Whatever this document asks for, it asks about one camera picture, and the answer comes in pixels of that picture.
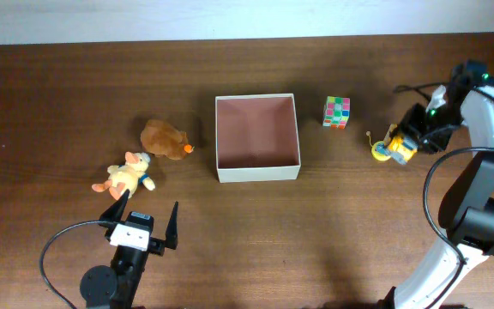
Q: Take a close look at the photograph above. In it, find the black cable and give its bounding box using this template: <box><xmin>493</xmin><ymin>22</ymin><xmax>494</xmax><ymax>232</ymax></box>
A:
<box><xmin>39</xmin><ymin>220</ymin><xmax>115</xmax><ymax>309</ymax></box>
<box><xmin>392</xmin><ymin>83</ymin><xmax>494</xmax><ymax>309</ymax></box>

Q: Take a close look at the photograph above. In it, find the yellow grey toy truck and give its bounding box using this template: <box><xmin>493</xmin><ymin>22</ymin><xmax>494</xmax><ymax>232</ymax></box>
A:
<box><xmin>386</xmin><ymin>133</ymin><xmax>418</xmax><ymax>165</ymax></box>

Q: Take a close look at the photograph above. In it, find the left black cable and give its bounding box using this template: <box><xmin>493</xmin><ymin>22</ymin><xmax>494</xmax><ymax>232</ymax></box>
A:
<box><xmin>39</xmin><ymin>220</ymin><xmax>115</xmax><ymax>309</ymax></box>

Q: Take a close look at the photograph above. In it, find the right black cable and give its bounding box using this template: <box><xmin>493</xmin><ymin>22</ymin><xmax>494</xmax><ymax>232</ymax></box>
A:
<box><xmin>392</xmin><ymin>83</ymin><xmax>494</xmax><ymax>309</ymax></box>

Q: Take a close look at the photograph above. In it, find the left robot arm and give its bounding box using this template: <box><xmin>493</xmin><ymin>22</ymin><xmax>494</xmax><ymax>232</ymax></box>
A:
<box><xmin>80</xmin><ymin>191</ymin><xmax>178</xmax><ymax>308</ymax></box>

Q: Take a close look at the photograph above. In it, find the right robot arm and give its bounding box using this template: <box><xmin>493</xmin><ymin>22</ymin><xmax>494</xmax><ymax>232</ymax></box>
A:
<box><xmin>371</xmin><ymin>60</ymin><xmax>494</xmax><ymax>309</ymax></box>

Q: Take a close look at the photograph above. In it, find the yellow plush duck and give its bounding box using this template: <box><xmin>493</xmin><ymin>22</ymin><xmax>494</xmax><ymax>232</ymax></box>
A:
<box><xmin>91</xmin><ymin>152</ymin><xmax>156</xmax><ymax>200</ymax></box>

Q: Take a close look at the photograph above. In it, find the multicolour puzzle cube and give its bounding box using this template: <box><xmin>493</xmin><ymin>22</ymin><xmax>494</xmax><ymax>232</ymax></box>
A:
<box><xmin>322</xmin><ymin>96</ymin><xmax>351</xmax><ymax>129</ymax></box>

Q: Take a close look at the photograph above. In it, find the brown plush bear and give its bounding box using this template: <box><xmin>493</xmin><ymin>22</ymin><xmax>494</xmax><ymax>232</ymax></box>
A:
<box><xmin>140</xmin><ymin>119</ymin><xmax>195</xmax><ymax>161</ymax></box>

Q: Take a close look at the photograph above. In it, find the yellow wooden rattle drum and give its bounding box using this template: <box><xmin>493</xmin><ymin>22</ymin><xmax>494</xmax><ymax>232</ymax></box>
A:
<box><xmin>365</xmin><ymin>124</ymin><xmax>397</xmax><ymax>161</ymax></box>

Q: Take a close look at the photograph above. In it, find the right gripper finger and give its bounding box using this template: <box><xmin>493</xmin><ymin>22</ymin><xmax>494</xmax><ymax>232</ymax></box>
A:
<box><xmin>418</xmin><ymin>124</ymin><xmax>460</xmax><ymax>155</ymax></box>
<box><xmin>395</xmin><ymin>112</ymin><xmax>419</xmax><ymax>142</ymax></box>

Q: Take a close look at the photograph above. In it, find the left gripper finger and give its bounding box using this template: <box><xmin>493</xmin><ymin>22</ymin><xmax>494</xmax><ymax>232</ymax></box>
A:
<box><xmin>99</xmin><ymin>190</ymin><xmax>130</xmax><ymax>222</ymax></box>
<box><xmin>165</xmin><ymin>201</ymin><xmax>179</xmax><ymax>250</ymax></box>

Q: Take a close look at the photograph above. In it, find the white cardboard box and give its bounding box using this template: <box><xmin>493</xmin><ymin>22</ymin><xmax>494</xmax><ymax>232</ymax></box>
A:
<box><xmin>214</xmin><ymin>94</ymin><xmax>301</xmax><ymax>183</ymax></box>

